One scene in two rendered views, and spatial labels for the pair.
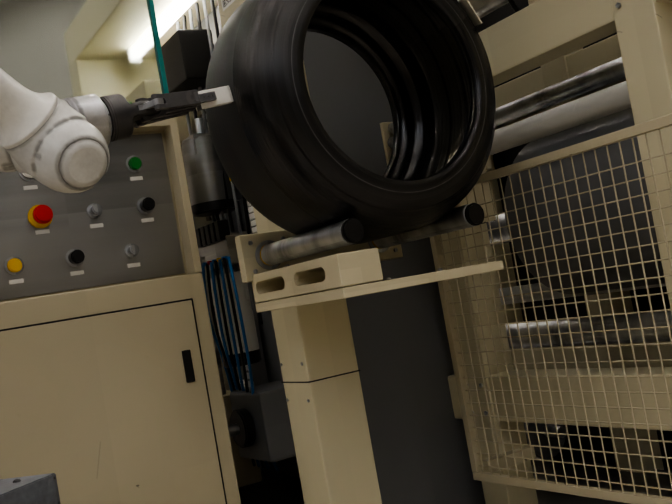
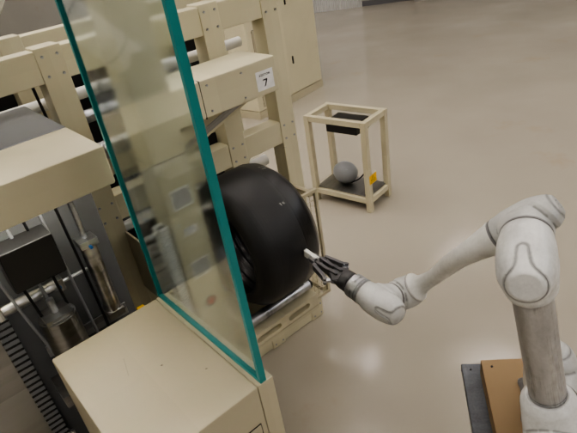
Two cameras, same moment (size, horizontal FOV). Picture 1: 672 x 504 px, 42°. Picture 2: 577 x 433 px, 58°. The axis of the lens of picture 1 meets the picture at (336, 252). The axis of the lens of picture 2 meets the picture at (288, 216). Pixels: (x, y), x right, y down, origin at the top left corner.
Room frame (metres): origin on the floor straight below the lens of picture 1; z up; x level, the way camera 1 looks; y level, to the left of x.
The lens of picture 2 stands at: (1.72, 1.77, 2.29)
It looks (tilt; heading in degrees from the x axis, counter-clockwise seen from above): 30 degrees down; 265
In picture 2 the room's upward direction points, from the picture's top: 10 degrees counter-clockwise
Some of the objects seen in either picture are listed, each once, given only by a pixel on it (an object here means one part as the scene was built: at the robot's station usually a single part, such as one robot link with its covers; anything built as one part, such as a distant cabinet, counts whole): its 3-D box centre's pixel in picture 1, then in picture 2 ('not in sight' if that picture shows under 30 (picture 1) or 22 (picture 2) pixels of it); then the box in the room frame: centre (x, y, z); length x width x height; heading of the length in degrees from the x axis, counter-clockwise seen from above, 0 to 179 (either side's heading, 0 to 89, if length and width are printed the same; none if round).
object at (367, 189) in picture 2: not in sight; (349, 156); (0.76, -2.28, 0.40); 0.60 x 0.35 x 0.80; 132
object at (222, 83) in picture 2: not in sight; (201, 90); (1.79, -0.39, 1.71); 0.61 x 0.25 x 0.15; 31
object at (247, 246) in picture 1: (323, 247); not in sight; (1.90, 0.03, 0.90); 0.40 x 0.03 x 0.10; 121
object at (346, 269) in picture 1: (311, 277); (280, 315); (1.67, 0.05, 0.83); 0.36 x 0.09 x 0.06; 31
